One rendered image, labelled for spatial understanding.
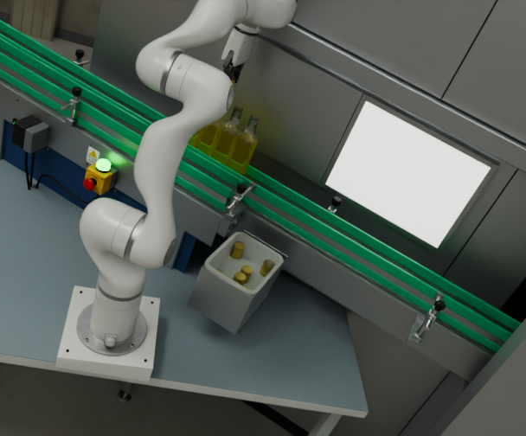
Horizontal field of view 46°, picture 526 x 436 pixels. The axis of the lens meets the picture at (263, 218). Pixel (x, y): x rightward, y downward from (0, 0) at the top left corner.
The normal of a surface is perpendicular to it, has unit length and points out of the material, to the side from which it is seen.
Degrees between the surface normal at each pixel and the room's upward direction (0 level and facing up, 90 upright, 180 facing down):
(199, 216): 90
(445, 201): 90
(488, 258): 90
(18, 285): 0
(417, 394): 90
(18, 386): 0
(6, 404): 0
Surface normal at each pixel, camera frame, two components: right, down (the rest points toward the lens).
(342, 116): -0.43, 0.42
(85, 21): 0.07, 0.62
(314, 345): 0.33, -0.76
